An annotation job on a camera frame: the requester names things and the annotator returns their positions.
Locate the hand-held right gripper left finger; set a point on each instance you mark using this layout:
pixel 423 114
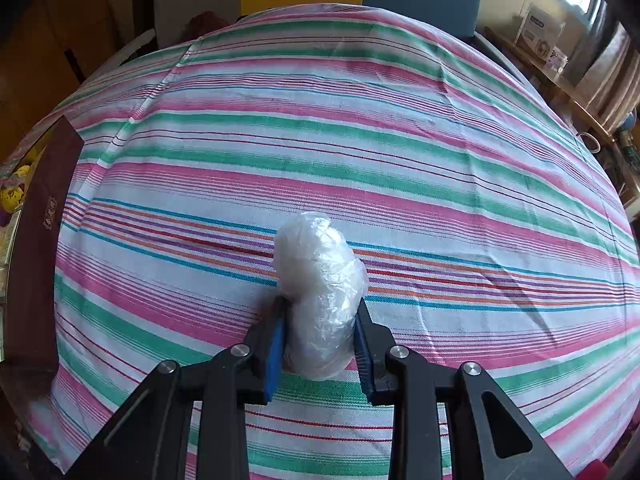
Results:
pixel 275 355

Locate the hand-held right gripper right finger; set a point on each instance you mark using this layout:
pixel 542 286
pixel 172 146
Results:
pixel 364 355

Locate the gold metal tin box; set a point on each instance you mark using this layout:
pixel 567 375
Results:
pixel 40 260

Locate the striped bedsheet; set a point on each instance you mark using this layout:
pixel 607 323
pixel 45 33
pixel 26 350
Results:
pixel 400 160

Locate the red garment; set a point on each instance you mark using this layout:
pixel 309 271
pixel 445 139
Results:
pixel 597 470

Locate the white cup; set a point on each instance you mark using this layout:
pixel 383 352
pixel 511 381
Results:
pixel 587 142

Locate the wooden desk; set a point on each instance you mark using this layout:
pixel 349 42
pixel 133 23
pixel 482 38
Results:
pixel 560 87

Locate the cluttered shelf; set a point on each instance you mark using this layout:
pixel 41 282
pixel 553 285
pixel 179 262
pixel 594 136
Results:
pixel 625 150

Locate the dark red cloth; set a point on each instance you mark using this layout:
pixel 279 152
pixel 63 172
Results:
pixel 207 22

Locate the white carton on desk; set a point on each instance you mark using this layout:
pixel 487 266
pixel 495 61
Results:
pixel 537 30

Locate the plaid curtain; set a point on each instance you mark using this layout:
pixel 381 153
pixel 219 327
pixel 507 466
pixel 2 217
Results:
pixel 610 75

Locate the wooden wardrobe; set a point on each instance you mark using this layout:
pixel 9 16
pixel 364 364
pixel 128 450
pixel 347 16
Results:
pixel 60 35

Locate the white bed rail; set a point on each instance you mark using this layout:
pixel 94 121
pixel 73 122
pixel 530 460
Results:
pixel 495 52
pixel 137 42

